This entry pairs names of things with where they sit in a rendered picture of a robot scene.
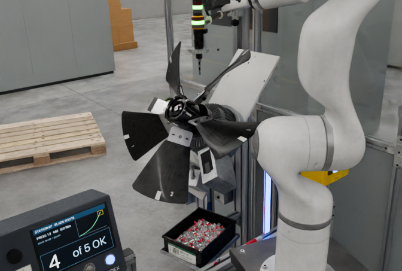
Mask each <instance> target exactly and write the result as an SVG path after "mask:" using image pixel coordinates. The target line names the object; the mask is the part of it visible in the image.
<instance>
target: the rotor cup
mask: <svg viewBox="0 0 402 271"><path fill-rule="evenodd" d="M175 106H178V109H177V110H176V111H175V110H174V107H175ZM186 112H188V113H189V114H191V115H192V116H189V115H188V114H186ZM203 116H207V117H210V112H209V109H208V108H207V107H206V106H204V105H203V104H196V103H195V102H193V101H191V100H190V99H189V98H188V97H186V96H185V95H176V96H175V97H173V98H172V99H171V100H170V101H169V103H168V104H167V106H166V109H165V118H166V119H167V121H168V122H170V123H172V124H173V123H175V124H176V125H178V126H176V125H175V126H176V127H178V128H180V129H184V130H187V131H189V132H192V133H193V136H192V138H193V137H196V136H198V135H200V133H199V131H198V130H197V128H196V126H193V125H191V124H188V123H187V122H188V121H189V120H192V119H195V118H199V117H203ZM173 125H174V124H173Z"/></svg>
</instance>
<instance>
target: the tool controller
mask: <svg viewBox="0 0 402 271"><path fill-rule="evenodd" d="M61 246H63V250H64V253H65V257H66V261H67V264H68V268H66V269H64V270H62V271H83V269H84V266H85V265H86V264H87V263H93V264H94V265H95V271H125V270H127V267H126V262H125V259H124V254H123V249H122V246H121V242H120V237H119V234H118V228H117V224H116V221H115V216H114V211H113V208H112V203H111V198H110V196H109V194H106V193H103V192H100V191H97V190H94V189H89V190H86V191H83V192H80V193H78V194H75V195H72V196H69V197H66V198H64V199H60V200H58V201H55V202H52V203H49V204H47V205H44V206H40V207H39V208H35V209H32V210H30V211H27V212H24V213H21V214H18V215H15V216H13V217H10V218H7V219H4V220H1V221H0V271H43V269H42V265H41V260H40V258H39V256H40V255H43V254H45V253H47V252H50V251H52V250H54V249H57V248H60V247H61ZM107 254H114V255H115V262H114V264H112V265H110V266H109V265H106V264H105V262H104V259H105V256H106V255H107Z"/></svg>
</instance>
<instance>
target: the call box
mask: <svg viewBox="0 0 402 271"><path fill-rule="evenodd" d="M348 172H349V169H346V170H339V171H337V172H335V173H334V172H333V173H332V174H331V175H328V171H308V172H301V176H303V177H306V178H308V179H311V180H313V181H316V182H318V183H320V184H322V185H324V186H327V185H329V184H331V183H332V182H335V181H337V180H338V179H340V178H342V177H344V176H346V175H347V174H348Z"/></svg>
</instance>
